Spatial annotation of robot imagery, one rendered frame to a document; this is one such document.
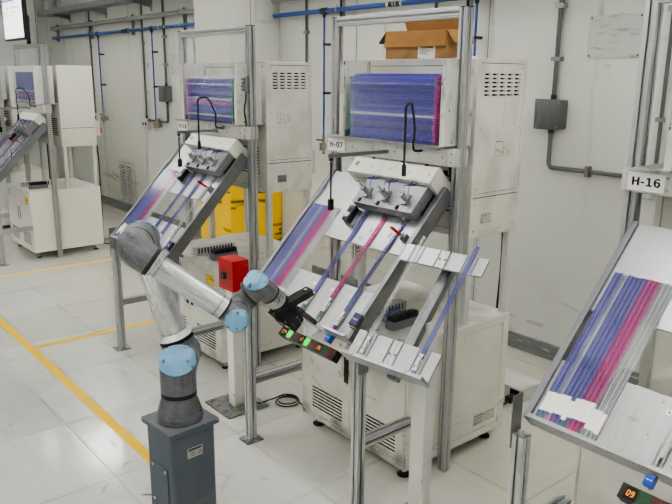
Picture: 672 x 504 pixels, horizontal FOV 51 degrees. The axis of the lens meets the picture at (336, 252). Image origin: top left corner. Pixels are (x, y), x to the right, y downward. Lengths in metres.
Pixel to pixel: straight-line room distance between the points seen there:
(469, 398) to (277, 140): 1.77
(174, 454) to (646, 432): 1.39
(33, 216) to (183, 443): 4.74
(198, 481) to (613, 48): 2.94
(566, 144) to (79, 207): 4.53
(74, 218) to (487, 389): 4.70
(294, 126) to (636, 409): 2.64
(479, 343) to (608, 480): 0.98
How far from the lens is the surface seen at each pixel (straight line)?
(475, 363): 3.18
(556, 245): 4.29
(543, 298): 4.41
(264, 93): 3.96
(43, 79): 6.80
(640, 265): 2.28
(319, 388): 3.35
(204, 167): 3.95
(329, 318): 2.70
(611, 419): 2.04
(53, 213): 6.94
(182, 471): 2.42
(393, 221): 2.83
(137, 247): 2.23
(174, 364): 2.30
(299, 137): 4.09
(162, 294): 2.39
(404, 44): 3.35
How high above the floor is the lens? 1.64
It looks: 14 degrees down
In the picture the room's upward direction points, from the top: 1 degrees clockwise
